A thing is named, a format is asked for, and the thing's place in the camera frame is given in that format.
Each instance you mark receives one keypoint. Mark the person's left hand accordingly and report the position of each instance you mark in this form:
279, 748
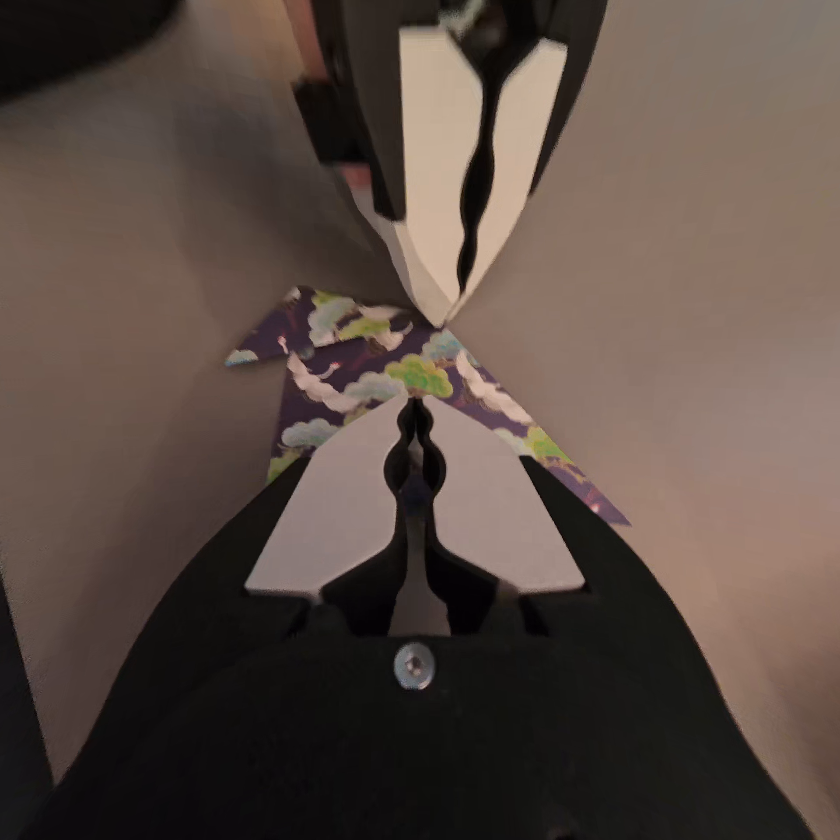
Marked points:
308, 39

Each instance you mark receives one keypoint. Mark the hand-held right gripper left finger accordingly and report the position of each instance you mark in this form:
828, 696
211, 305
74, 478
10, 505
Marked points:
328, 518

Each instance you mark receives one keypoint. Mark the patterned origami paper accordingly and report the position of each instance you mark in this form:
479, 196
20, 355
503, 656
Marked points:
367, 367

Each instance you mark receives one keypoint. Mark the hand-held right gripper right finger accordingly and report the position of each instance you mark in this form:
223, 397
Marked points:
499, 518

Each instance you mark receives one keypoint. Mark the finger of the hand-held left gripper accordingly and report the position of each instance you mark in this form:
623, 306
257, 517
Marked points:
525, 131
433, 164

